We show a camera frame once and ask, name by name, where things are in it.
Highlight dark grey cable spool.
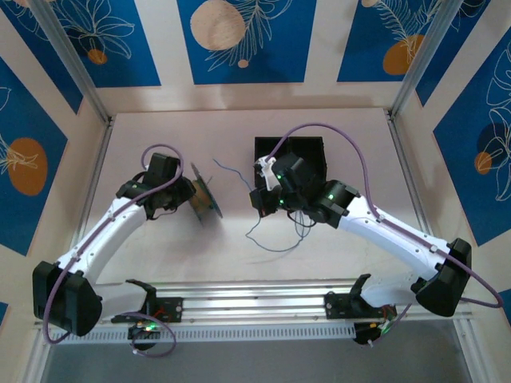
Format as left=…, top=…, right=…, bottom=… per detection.
left=189, top=162, right=224, bottom=227

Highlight blue cable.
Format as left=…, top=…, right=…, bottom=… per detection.
left=212, top=158, right=317, bottom=253

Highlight black plastic tray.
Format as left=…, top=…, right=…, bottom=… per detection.
left=254, top=136, right=331, bottom=188

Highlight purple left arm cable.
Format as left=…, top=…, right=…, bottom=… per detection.
left=42, top=143, right=185, bottom=358

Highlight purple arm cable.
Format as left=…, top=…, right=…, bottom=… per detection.
left=42, top=143, right=185, bottom=358
left=271, top=123, right=505, bottom=348

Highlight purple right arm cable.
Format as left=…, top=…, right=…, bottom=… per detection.
left=271, top=123, right=505, bottom=348

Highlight aluminium frame rail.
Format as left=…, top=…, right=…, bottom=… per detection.
left=22, top=326, right=55, bottom=383
left=58, top=113, right=117, bottom=297
left=386, top=111, right=436, bottom=240
left=453, top=318, right=490, bottom=383

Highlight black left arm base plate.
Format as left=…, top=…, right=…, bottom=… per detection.
left=110, top=297, right=184, bottom=324

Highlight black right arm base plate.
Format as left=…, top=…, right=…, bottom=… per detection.
left=323, top=290, right=398, bottom=321

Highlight wide aluminium base rail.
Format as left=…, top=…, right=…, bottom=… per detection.
left=34, top=283, right=474, bottom=330

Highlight white slotted cable duct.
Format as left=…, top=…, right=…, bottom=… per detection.
left=51, top=323, right=356, bottom=345

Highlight aluminium frame post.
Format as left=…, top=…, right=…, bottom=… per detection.
left=390, top=0, right=460, bottom=116
left=30, top=0, right=113, bottom=123

